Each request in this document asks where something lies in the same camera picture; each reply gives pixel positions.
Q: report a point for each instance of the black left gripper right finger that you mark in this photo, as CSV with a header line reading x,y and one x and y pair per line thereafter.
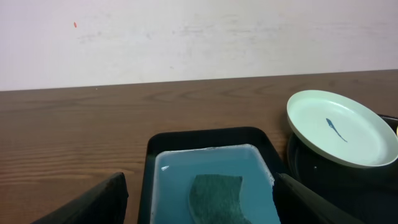
x,y
295,203

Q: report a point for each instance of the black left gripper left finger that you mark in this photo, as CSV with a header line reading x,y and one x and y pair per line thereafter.
x,y
104,203

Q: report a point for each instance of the green yellow sponge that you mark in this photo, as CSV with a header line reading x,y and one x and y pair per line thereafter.
x,y
215,199

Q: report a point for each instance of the round black serving tray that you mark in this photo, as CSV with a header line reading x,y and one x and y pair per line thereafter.
x,y
367,194

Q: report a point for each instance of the black rectangular water tray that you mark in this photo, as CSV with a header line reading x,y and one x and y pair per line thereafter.
x,y
173,160

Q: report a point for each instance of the mint plate with blue stain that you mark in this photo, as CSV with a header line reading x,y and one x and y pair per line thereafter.
x,y
341,129

